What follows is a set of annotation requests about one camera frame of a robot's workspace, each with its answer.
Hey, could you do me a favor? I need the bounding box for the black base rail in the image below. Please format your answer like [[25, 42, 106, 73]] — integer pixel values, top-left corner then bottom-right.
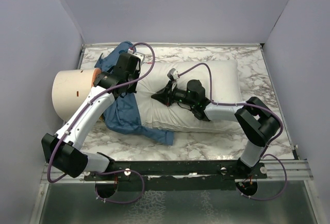
[[84, 160, 267, 192]]

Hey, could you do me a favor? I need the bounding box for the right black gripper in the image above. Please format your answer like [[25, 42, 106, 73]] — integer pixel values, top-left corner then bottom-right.
[[153, 82, 196, 109]]

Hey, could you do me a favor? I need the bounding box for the aluminium frame rail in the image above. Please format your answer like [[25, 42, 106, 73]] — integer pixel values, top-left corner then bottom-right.
[[260, 145, 314, 181]]

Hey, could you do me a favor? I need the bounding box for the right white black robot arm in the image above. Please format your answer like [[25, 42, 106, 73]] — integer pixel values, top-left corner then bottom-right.
[[151, 79, 284, 178]]

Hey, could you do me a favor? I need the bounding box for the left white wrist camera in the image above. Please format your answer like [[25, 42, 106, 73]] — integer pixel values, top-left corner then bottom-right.
[[127, 48, 145, 64]]

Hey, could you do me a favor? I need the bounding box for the cream cylinder with orange lid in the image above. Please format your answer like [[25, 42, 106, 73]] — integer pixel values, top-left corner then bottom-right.
[[52, 68, 101, 121]]

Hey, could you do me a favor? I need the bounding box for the white pillow with red logo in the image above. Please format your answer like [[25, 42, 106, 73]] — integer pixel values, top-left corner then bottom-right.
[[135, 60, 242, 133]]

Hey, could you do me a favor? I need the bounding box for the blue lettered pillowcase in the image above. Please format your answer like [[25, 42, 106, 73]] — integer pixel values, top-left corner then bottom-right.
[[94, 41, 174, 145]]

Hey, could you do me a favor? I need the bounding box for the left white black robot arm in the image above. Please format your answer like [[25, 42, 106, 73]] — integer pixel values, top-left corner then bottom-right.
[[41, 53, 141, 180]]

